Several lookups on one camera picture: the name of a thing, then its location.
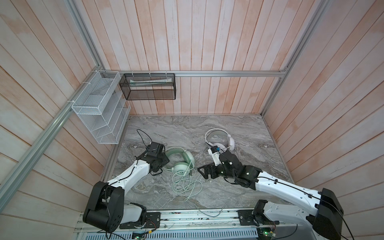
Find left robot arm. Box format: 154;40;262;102
83;142;170;233

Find aluminium frame bar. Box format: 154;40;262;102
108;70;287;77

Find white headphone cable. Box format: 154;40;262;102
155;185;250;218

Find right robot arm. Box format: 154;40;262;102
198;149;345;240

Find white wire mesh shelf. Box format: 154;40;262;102
72;71;131;145

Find black wire mesh basket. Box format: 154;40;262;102
119;73;177;101

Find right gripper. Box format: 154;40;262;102
197;160;237;180

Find green headphones with cable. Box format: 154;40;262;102
164;147;203;202

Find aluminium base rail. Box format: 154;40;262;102
73;206;323;240

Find white headphones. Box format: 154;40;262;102
205;128;235;152

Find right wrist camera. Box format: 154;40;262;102
208;146;221;166

